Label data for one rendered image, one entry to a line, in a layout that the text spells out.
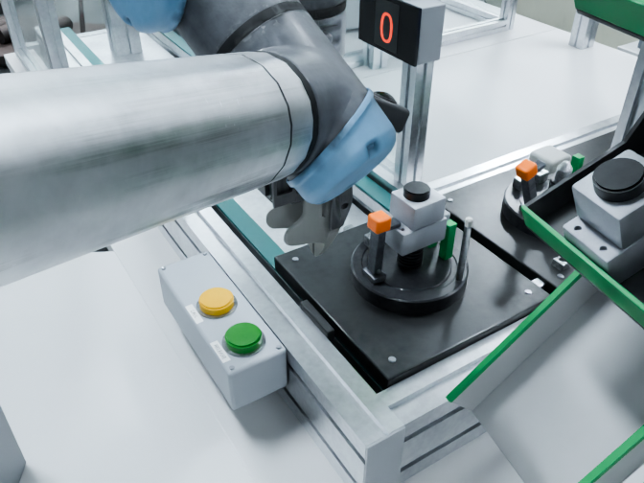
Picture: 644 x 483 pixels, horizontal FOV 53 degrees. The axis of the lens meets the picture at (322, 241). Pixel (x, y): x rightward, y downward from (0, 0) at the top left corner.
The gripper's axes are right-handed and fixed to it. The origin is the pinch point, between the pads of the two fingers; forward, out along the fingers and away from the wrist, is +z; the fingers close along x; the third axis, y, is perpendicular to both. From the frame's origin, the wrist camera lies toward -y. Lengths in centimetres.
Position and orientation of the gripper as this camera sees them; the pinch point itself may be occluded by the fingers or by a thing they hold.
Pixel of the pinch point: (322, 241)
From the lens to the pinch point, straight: 67.2
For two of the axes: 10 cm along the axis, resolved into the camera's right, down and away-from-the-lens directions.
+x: 5.3, 5.0, -6.8
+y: -8.5, 3.2, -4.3
